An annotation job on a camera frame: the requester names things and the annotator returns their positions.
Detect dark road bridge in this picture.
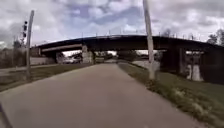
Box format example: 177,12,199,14
29,34,224,84

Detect reddish grey asphalt path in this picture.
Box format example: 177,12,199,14
0,63,209,128

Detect pale leaning pole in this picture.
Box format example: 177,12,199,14
142,0,157,81

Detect narrow grass strip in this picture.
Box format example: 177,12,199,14
0,63,94,93

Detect grass verge with dirt patches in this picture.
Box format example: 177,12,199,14
117,62,224,128

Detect grey pole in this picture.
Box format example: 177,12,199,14
25,9,36,83

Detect signal light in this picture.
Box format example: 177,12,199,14
21,20,29,39

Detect bare bushes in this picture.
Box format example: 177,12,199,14
0,41,28,69

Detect trees behind bridge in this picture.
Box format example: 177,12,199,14
206,28,224,46

